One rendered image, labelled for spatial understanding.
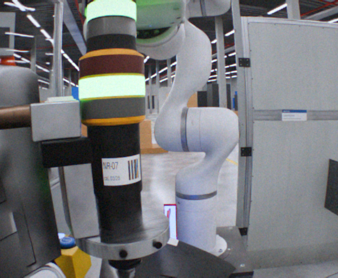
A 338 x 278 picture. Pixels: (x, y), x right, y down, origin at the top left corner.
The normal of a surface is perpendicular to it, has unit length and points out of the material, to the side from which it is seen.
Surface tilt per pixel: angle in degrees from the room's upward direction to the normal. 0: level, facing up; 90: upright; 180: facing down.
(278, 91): 90
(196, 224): 90
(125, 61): 90
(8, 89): 42
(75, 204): 90
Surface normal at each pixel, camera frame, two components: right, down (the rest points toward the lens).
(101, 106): -0.07, 0.14
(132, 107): 0.65, 0.08
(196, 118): -0.19, -0.39
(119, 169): 0.31, 0.11
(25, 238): 0.26, -0.63
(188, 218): -0.47, 0.14
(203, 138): -0.23, 0.33
